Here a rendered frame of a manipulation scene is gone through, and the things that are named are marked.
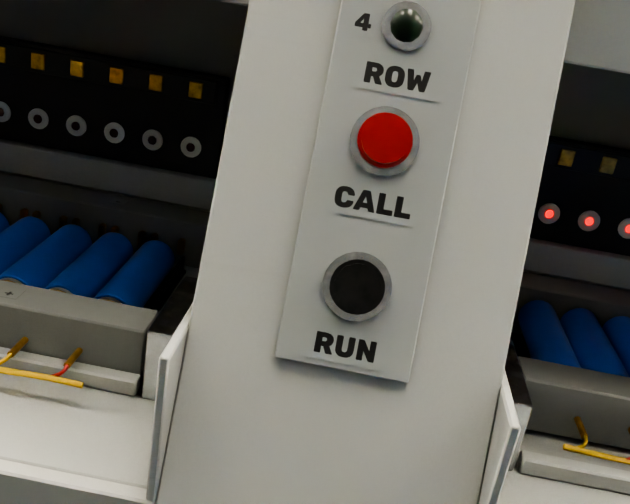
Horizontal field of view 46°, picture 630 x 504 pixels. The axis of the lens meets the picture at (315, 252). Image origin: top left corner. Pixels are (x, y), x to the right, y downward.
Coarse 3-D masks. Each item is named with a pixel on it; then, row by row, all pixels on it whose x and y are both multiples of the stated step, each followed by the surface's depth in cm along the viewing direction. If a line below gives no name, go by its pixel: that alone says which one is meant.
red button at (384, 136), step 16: (384, 112) 21; (368, 128) 21; (384, 128) 21; (400, 128) 21; (368, 144) 21; (384, 144) 21; (400, 144) 21; (368, 160) 21; (384, 160) 21; (400, 160) 21
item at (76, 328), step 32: (0, 288) 28; (32, 288) 28; (0, 320) 27; (32, 320) 27; (64, 320) 26; (96, 320) 26; (128, 320) 27; (32, 352) 27; (64, 352) 27; (96, 352) 27; (128, 352) 27; (64, 384) 25
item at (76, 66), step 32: (0, 64) 38; (32, 64) 37; (64, 64) 37; (96, 64) 37; (128, 64) 37; (0, 96) 38; (32, 96) 38; (64, 96) 38; (96, 96) 38; (128, 96) 38; (160, 96) 38; (192, 96) 37; (224, 96) 37; (0, 128) 39; (32, 128) 39; (64, 128) 39; (96, 128) 38; (128, 128) 38; (160, 128) 38; (192, 128) 38; (224, 128) 38; (128, 160) 39; (160, 160) 39; (192, 160) 39
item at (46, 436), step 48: (0, 144) 39; (144, 192) 39; (192, 192) 39; (192, 288) 29; (0, 384) 26; (48, 384) 27; (144, 384) 26; (0, 432) 24; (48, 432) 24; (96, 432) 24; (144, 432) 25; (0, 480) 22; (48, 480) 22; (96, 480) 22; (144, 480) 23
